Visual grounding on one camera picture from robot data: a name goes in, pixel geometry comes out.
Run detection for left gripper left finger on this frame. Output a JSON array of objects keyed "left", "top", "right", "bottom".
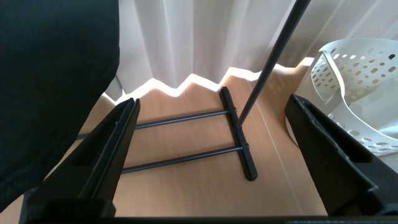
[{"left": 18, "top": 97, "right": 142, "bottom": 219}]

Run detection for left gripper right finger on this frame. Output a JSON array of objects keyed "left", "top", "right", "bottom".
[{"left": 284, "top": 93, "right": 398, "bottom": 217}]

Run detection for black shorts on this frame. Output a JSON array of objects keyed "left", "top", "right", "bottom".
[{"left": 0, "top": 0, "right": 121, "bottom": 213}]

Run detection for black clothes rack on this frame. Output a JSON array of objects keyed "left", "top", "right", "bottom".
[{"left": 75, "top": 0, "right": 312, "bottom": 182}]

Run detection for white laundry basket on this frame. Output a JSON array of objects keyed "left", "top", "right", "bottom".
[{"left": 285, "top": 37, "right": 398, "bottom": 157}]

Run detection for beige curtain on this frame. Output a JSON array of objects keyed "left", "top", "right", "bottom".
[{"left": 104, "top": 0, "right": 398, "bottom": 102}]

